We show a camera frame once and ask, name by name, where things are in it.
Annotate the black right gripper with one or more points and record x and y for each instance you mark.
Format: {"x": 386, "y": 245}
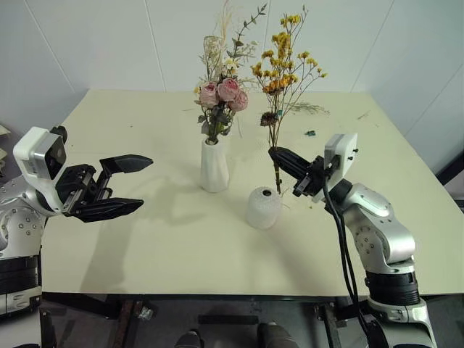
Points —
{"x": 311, "y": 181}

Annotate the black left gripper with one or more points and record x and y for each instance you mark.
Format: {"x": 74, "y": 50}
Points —
{"x": 78, "y": 183}

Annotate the yellow dried flower bouquet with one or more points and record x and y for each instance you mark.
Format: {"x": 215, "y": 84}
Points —
{"x": 281, "y": 81}

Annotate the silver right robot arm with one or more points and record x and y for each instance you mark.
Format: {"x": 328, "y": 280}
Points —
{"x": 380, "y": 232}

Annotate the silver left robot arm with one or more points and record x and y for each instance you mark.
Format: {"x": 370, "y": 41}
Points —
{"x": 18, "y": 224}

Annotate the small green flower scrap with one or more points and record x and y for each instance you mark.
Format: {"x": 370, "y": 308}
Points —
{"x": 310, "y": 133}

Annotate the round white textured vase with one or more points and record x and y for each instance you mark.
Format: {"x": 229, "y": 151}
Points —
{"x": 263, "y": 208}

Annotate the dried green sprig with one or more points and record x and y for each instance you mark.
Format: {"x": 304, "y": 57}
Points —
{"x": 310, "y": 108}

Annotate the tall white twisted vase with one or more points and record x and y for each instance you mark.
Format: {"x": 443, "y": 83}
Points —
{"x": 214, "y": 166}

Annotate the small dried twig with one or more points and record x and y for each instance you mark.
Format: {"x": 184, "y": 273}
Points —
{"x": 363, "y": 115}

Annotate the pink rose bouquet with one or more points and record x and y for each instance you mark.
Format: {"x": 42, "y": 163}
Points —
{"x": 226, "y": 90}

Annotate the dark rounded shape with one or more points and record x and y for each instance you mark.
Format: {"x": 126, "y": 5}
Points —
{"x": 275, "y": 336}
{"x": 188, "y": 340}

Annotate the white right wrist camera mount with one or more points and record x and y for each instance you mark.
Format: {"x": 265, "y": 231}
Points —
{"x": 342, "y": 152}

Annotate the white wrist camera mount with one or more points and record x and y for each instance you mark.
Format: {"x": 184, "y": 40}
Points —
{"x": 33, "y": 145}
{"x": 342, "y": 152}

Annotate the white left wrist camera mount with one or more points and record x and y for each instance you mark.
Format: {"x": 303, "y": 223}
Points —
{"x": 33, "y": 145}

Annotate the black metal table frame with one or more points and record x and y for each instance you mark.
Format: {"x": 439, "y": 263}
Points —
{"x": 108, "y": 306}

